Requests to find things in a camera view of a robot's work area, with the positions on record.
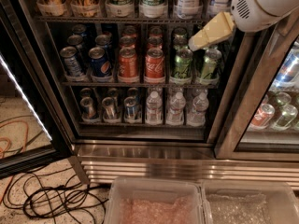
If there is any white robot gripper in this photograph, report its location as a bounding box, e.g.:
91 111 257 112
188 0 299 51

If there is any green white soda bottle right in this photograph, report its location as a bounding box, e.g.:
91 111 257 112
140 0 165 19

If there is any clear water bottle right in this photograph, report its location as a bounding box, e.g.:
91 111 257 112
187 92 209 127

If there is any clear water bottle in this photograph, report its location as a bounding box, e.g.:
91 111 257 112
166 91 186 125
187 92 209 127
146 91 163 125

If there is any clear water bottle middle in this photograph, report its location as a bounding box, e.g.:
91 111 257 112
166 91 186 125

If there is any closed glass fridge door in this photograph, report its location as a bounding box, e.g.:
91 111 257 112
215 11 299 162

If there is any clear water bottle left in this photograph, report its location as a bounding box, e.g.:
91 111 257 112
146 91 163 125

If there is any steel fridge base grille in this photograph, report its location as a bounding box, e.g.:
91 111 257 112
76 144 299 190

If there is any open glass fridge door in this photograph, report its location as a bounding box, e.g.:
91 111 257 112
0 7 70 179

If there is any green soda can front right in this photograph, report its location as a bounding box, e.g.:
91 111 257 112
199 49 221 79

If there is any green soda can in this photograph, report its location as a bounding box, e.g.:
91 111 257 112
172 49 192 79
199 49 221 79

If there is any red coca-cola can front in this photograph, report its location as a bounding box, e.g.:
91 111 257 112
145 48 164 78

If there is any orange soda can front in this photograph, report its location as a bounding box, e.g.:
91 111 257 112
119 48 138 78

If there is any small blue energy drink can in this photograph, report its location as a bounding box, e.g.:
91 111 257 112
124 96 138 119

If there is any blue pepsi can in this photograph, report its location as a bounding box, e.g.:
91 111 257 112
89 47 111 77
60 46 84 77

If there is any small energy drink can middle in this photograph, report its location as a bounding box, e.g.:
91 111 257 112
102 97 119 119

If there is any blue pepsi can front left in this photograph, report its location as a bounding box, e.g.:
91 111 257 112
60 46 84 77

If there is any small energy drink can left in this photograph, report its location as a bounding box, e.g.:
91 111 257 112
80 97 99 120

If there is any clear bin white bubble wrap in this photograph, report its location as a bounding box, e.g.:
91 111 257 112
202 180 299 224

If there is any clear bin pink bubble wrap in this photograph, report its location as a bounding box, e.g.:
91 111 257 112
104 177 205 224

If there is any middle wire shelf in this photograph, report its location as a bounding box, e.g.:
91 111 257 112
62 81 218 89

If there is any wire shelf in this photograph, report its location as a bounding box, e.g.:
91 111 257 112
35 14 239 26
62 81 218 89

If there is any top wire shelf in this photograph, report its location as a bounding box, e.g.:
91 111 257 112
35 14 239 26

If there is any orange cable on floor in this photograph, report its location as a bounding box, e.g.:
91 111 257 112
0 119 30 203

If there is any black cable on floor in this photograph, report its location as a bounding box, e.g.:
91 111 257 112
2 161 110 224

